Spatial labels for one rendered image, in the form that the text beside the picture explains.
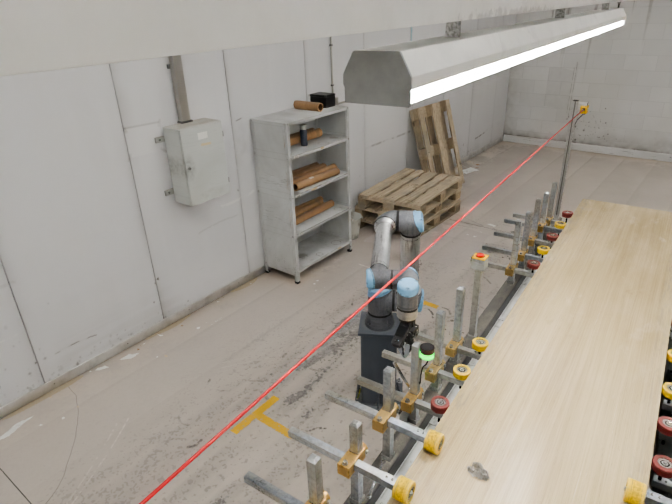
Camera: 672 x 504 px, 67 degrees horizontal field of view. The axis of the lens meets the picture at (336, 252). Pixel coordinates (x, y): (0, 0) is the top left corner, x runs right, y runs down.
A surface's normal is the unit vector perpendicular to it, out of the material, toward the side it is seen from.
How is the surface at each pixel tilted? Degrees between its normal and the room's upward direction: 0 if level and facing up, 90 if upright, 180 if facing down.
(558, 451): 0
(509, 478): 0
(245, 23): 90
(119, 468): 0
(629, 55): 90
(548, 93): 90
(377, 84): 90
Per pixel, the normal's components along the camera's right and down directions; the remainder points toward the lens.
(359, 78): -0.55, 0.38
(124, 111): 0.79, 0.25
